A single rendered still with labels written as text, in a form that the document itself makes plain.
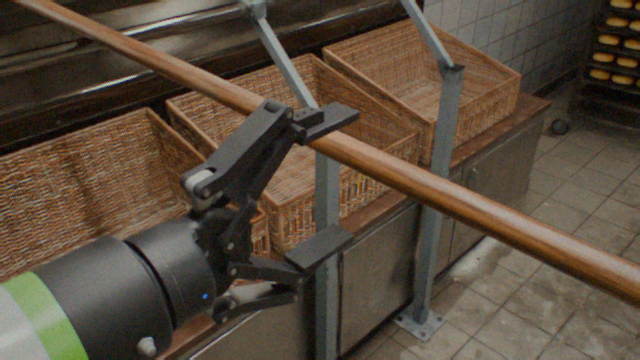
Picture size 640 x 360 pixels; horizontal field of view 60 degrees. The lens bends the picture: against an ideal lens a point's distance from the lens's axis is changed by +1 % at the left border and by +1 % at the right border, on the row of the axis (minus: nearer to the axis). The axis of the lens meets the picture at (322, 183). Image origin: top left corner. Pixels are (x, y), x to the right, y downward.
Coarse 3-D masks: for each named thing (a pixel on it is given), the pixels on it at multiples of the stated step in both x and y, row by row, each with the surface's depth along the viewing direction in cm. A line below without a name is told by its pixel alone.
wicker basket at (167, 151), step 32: (96, 128) 137; (128, 128) 143; (160, 128) 144; (0, 160) 123; (32, 160) 128; (96, 160) 138; (160, 160) 151; (192, 160) 139; (0, 192) 124; (32, 192) 129; (64, 192) 134; (96, 192) 139; (128, 192) 145; (160, 192) 152; (0, 224) 125; (128, 224) 146; (256, 224) 124; (0, 256) 126; (32, 256) 131
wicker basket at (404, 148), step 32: (320, 64) 179; (192, 96) 154; (288, 96) 177; (320, 96) 185; (352, 96) 174; (192, 128) 144; (224, 128) 163; (352, 128) 180; (384, 128) 169; (288, 160) 174; (416, 160) 165; (288, 192) 159; (352, 192) 159; (384, 192) 159; (288, 224) 133
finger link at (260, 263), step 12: (228, 264) 42; (240, 264) 43; (252, 264) 45; (264, 264) 47; (276, 264) 50; (228, 276) 42; (240, 276) 44; (252, 276) 45; (264, 276) 47; (276, 276) 48; (288, 276) 49; (300, 276) 51
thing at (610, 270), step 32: (32, 0) 102; (96, 32) 87; (160, 64) 77; (224, 96) 68; (256, 96) 66; (352, 160) 56; (384, 160) 54; (416, 192) 51; (448, 192) 49; (480, 224) 47; (512, 224) 45; (544, 224) 45; (544, 256) 44; (576, 256) 42; (608, 256) 42; (608, 288) 41
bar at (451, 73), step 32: (256, 0) 115; (288, 0) 121; (128, 32) 97; (160, 32) 101; (0, 64) 85; (32, 64) 88; (288, 64) 116; (448, 64) 143; (448, 96) 146; (448, 128) 150; (320, 160) 118; (448, 160) 158; (320, 192) 122; (320, 224) 127; (320, 288) 138; (416, 288) 186; (320, 320) 144; (416, 320) 193; (320, 352) 151
